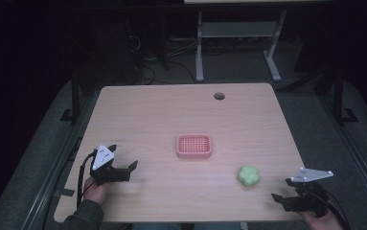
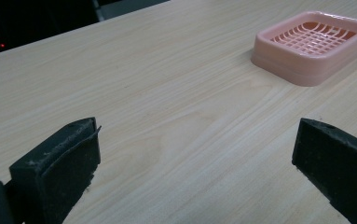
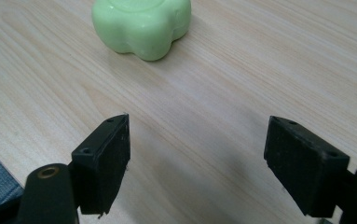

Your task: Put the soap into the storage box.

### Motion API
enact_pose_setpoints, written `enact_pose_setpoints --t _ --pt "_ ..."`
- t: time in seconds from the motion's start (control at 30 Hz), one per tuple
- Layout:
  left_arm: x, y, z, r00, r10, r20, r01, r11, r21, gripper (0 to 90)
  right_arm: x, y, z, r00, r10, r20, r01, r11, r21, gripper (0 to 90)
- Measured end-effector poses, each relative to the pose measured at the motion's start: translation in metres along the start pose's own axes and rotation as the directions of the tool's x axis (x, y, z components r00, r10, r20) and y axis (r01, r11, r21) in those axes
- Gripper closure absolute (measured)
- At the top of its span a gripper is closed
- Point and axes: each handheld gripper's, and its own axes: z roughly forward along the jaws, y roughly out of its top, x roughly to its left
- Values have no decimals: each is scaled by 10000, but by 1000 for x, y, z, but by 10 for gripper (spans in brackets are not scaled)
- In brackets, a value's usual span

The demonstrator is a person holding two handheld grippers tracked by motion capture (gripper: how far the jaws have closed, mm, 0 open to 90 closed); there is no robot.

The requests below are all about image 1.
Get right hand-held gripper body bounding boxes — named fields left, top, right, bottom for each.
left=286, top=166, right=334, bottom=217

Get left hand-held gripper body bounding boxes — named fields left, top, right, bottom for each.
left=89, top=144, right=131, bottom=187

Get green flower-shaped soap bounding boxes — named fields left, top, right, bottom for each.
left=237, top=164, right=261, bottom=188

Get pink soap dish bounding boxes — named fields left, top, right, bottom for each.
left=175, top=133, right=213, bottom=160

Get person's left hand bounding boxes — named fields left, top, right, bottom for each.
left=82, top=176, right=110, bottom=205

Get person's right hand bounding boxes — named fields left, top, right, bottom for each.
left=300, top=209, right=346, bottom=230

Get black metal stand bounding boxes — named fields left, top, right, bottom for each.
left=330, top=58, right=359, bottom=125
left=59, top=68, right=83, bottom=125

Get white metal stand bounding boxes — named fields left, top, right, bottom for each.
left=195, top=9, right=288, bottom=82

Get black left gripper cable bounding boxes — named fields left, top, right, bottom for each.
left=76, top=149, right=98, bottom=209

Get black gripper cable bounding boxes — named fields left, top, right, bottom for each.
left=311, top=189, right=352, bottom=230
left=76, top=149, right=98, bottom=209

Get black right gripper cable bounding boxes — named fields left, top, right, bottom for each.
left=311, top=189, right=352, bottom=230

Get black floor cables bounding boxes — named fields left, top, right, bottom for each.
left=126, top=30, right=198, bottom=86

